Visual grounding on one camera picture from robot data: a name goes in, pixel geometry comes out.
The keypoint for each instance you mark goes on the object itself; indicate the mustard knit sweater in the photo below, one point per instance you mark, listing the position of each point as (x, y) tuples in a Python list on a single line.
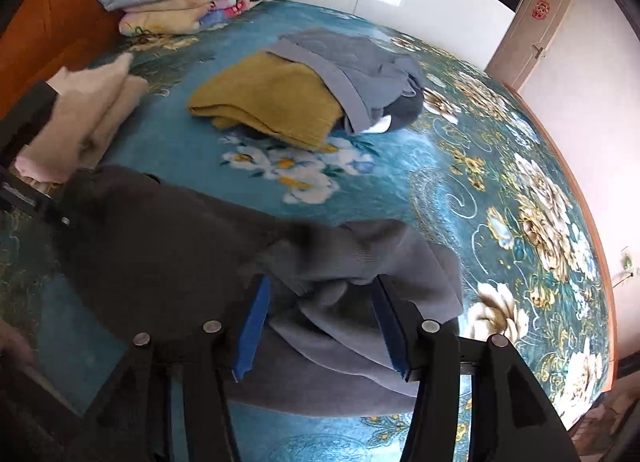
[(265, 92)]

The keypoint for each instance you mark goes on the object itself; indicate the person's left hand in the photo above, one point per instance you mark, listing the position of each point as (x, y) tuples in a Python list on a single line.
[(12, 342)]

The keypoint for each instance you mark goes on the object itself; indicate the orange headboard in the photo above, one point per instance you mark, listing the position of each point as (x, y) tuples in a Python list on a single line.
[(50, 27)]

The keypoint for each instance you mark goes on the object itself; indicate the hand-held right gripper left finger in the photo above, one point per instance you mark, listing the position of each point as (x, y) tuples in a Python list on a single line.
[(255, 327)]

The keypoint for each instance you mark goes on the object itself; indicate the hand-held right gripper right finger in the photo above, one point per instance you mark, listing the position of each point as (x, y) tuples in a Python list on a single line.
[(392, 327)]

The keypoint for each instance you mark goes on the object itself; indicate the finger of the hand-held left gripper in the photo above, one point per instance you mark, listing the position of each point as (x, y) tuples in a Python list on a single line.
[(45, 204)]

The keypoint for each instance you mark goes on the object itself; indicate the blue-grey sweatshirt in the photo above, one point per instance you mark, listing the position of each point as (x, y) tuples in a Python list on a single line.
[(345, 62)]

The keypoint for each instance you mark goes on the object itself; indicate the dark grey sweatpants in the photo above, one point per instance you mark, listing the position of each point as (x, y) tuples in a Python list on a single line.
[(175, 252)]

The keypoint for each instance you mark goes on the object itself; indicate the red door decoration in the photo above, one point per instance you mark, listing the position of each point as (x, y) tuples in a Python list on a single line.
[(539, 10)]

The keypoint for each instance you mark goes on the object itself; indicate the wall outlet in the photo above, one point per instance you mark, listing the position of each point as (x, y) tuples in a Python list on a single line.
[(627, 262)]

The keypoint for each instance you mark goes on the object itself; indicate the cream floral folded blanket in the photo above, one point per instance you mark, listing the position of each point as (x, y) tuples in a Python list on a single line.
[(165, 20)]

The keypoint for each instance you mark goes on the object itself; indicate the teal floral bedspread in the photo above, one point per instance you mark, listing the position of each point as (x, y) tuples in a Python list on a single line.
[(400, 182)]

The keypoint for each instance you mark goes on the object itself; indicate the beige door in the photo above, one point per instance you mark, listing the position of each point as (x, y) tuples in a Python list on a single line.
[(520, 57)]

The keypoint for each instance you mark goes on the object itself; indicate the pink fuzzy sweater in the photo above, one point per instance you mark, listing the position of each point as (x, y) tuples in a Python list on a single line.
[(85, 107)]

